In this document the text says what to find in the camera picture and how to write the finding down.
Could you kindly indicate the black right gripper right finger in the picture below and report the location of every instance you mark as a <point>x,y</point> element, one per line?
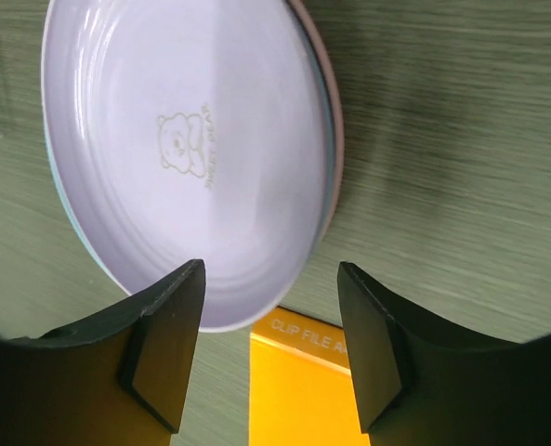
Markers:
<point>420,379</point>

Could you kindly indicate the orange clip file folder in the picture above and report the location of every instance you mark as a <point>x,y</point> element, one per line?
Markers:
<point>301,392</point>

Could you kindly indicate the blue plate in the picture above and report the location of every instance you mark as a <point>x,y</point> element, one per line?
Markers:
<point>61,186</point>

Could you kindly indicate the lilac plate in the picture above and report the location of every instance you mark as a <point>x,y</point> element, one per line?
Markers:
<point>191,129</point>

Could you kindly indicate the pink plate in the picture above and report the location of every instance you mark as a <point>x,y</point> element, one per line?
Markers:
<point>334,108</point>

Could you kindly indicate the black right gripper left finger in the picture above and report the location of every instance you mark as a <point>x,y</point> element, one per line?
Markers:
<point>117,377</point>

